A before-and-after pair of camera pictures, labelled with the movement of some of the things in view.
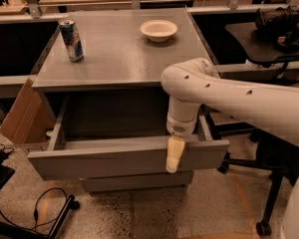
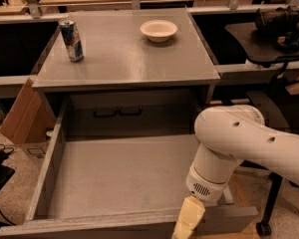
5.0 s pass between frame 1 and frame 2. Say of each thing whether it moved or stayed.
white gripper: moved
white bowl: stayed
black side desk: stayed
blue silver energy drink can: stayed
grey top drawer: moved
